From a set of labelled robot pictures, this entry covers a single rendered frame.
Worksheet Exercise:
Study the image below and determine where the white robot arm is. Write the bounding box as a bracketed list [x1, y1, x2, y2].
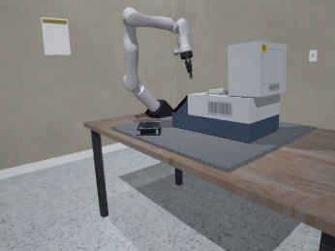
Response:
[122, 8, 192, 111]

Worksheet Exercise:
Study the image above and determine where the white benchtop thermal cycler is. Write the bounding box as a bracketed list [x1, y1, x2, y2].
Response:
[172, 41, 287, 142]

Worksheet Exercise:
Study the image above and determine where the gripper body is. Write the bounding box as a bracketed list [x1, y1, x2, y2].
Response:
[180, 50, 193, 60]

